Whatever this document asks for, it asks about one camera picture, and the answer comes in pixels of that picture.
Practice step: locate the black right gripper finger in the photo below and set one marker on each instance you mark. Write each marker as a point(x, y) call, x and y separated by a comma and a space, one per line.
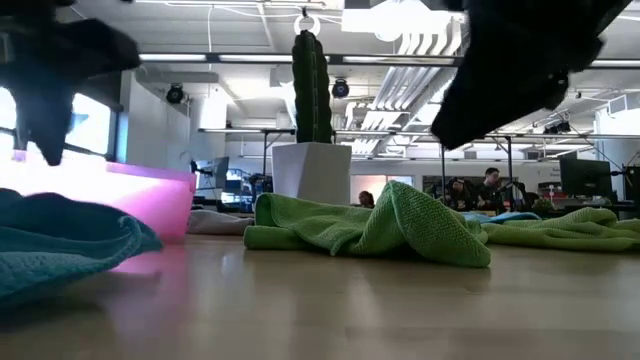
point(490, 100)

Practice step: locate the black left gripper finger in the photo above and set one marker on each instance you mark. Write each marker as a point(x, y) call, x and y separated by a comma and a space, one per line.
point(45, 130)

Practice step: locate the teal microfiber towel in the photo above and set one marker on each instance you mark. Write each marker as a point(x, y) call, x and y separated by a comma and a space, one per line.
point(60, 250)

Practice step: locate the pink plastic bin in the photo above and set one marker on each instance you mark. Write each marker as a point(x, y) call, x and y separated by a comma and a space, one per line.
point(150, 200)

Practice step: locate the green microfiber towel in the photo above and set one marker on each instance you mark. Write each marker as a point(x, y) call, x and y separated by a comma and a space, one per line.
point(400, 225)
point(575, 230)

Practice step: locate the grey microfiber towel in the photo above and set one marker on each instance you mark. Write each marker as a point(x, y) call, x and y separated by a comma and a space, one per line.
point(215, 222)

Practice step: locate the black monitor on arm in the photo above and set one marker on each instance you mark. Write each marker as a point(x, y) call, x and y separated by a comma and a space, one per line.
point(217, 170)

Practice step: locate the light blue microfiber towel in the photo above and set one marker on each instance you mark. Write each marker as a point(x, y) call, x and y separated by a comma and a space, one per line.
point(505, 217)

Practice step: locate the person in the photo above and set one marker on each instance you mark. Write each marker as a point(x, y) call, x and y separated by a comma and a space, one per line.
point(490, 190)
point(366, 199)
point(456, 192)

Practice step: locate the small green desk plant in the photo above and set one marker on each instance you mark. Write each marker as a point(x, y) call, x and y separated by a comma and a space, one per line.
point(542, 206)

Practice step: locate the large black monitor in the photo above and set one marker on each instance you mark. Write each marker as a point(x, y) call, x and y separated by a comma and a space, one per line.
point(585, 177)

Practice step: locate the black round hanging device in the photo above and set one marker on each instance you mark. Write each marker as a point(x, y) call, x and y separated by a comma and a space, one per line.
point(175, 94)
point(340, 88)

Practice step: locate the green cactus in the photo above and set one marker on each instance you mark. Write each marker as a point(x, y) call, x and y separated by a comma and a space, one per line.
point(311, 90)

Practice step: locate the black ceiling-mounted camera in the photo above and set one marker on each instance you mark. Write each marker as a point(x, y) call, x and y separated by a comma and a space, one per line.
point(557, 128)

